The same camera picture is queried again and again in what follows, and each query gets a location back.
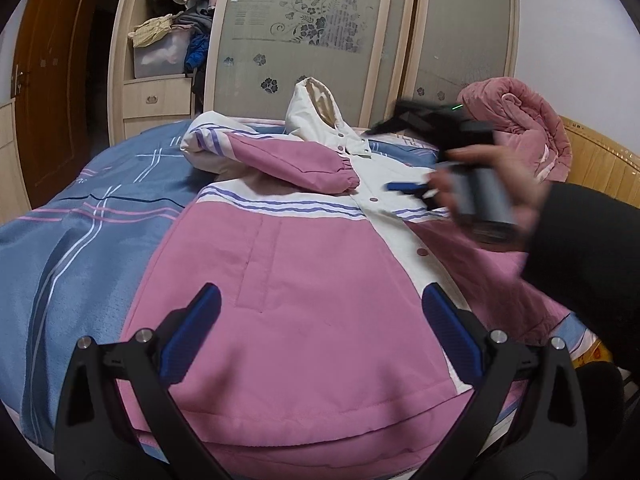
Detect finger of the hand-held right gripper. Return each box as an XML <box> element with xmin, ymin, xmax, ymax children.
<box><xmin>386</xmin><ymin>180</ymin><xmax>438</xmax><ymax>198</ymax></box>
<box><xmin>360</xmin><ymin>114</ymin><xmax>403</xmax><ymax>137</ymax></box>

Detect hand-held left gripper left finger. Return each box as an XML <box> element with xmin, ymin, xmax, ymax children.
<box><xmin>54</xmin><ymin>282</ymin><xmax>236</xmax><ymax>480</ymax></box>

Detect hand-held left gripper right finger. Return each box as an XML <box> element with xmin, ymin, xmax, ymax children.
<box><xmin>421</xmin><ymin>282</ymin><xmax>588</xmax><ymax>480</ymax></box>

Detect pink and white hooded jacket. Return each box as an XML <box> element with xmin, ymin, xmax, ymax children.
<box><xmin>120</xmin><ymin>77</ymin><xmax>587</xmax><ymax>461</ymax></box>

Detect person's right forearm black sleeve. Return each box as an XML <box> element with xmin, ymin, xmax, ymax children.
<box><xmin>520</xmin><ymin>182</ymin><xmax>640</xmax><ymax>377</ymax></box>

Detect blue folded clothes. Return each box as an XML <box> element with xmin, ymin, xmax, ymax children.
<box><xmin>183</xmin><ymin>34</ymin><xmax>209</xmax><ymax>74</ymax></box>

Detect grey folded clothes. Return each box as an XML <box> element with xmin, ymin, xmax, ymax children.
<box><xmin>172</xmin><ymin>7</ymin><xmax>217</xmax><ymax>32</ymax></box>

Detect person's right hand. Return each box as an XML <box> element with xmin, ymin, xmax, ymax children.
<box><xmin>429</xmin><ymin>144</ymin><xmax>551</xmax><ymax>252</ymax></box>

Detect pink quilted coat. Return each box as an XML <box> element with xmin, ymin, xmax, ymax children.
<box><xmin>457</xmin><ymin>77</ymin><xmax>574</xmax><ymax>184</ymax></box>

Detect frosted floral sliding door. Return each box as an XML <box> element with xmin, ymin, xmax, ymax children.
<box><xmin>202</xmin><ymin>0</ymin><xmax>397</xmax><ymax>127</ymax></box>

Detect frosted plain sliding door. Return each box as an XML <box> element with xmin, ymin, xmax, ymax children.
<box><xmin>400</xmin><ymin>0</ymin><xmax>521</xmax><ymax>107</ymax></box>

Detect yellow bamboo mat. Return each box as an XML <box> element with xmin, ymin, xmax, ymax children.
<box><xmin>559</xmin><ymin>115</ymin><xmax>640</xmax><ymax>202</ymax></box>

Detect yellow packet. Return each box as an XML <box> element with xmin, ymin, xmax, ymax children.
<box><xmin>570</xmin><ymin>332</ymin><xmax>614</xmax><ymax>369</ymax></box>

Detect blue plaid bed sheet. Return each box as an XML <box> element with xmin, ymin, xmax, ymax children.
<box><xmin>0</xmin><ymin>117</ymin><xmax>601</xmax><ymax>467</ymax></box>

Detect translucent storage box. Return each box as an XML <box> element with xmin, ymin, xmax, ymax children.
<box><xmin>132</xmin><ymin>27</ymin><xmax>194</xmax><ymax>80</ymax></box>

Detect light wooden cabinet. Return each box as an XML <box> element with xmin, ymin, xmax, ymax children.
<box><xmin>0</xmin><ymin>99</ymin><xmax>34</xmax><ymax>227</ymax></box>

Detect beige crumpled cloth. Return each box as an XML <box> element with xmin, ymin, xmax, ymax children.
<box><xmin>127</xmin><ymin>12</ymin><xmax>177</xmax><ymax>49</ymax></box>

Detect brown wooden door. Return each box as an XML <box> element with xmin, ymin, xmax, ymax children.
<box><xmin>10</xmin><ymin>0</ymin><xmax>137</xmax><ymax>209</ymax></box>

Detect light wooden wardrobe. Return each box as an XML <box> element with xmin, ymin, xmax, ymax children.
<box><xmin>107</xmin><ymin>0</ymin><xmax>522</xmax><ymax>147</ymax></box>

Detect wardrobe drawer with handle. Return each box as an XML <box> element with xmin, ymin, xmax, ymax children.
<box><xmin>122</xmin><ymin>114</ymin><xmax>194</xmax><ymax>137</ymax></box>
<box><xmin>123</xmin><ymin>77</ymin><xmax>194</xmax><ymax>121</ymax></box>

